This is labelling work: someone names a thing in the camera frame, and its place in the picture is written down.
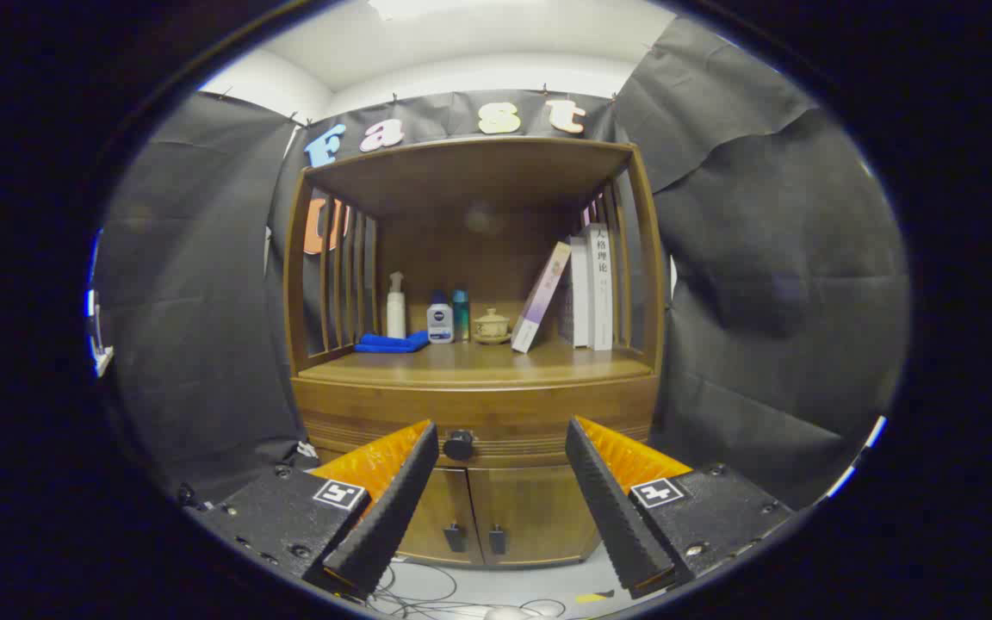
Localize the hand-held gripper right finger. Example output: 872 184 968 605
565 416 797 601

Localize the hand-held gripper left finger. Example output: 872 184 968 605
189 419 441 601

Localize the wooden drawer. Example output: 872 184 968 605
294 376 660 470

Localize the wooden cabinet door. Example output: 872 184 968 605
397 465 486 567
468 465 605 567

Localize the wooden countertop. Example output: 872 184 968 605
298 338 654 388

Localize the wooden cabinet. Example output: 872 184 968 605
282 136 667 569

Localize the white round object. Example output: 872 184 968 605
483 605 566 620

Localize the blue folded cloth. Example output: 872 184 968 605
354 331 431 354

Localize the white blue-capped lotion bottle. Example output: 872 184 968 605
426 291 455 345

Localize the white pump bottle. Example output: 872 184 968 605
386 271 407 339

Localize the beige lidded teacup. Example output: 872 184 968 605
472 308 512 346

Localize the tall white book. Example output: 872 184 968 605
584 222 615 351

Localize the purple white book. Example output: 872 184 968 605
511 241 573 354

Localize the black backdrop cloth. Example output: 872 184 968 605
90 17 910 509

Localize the ceiling light panel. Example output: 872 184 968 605
367 0 549 20

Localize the tangle of black cables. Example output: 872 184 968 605
367 558 567 619

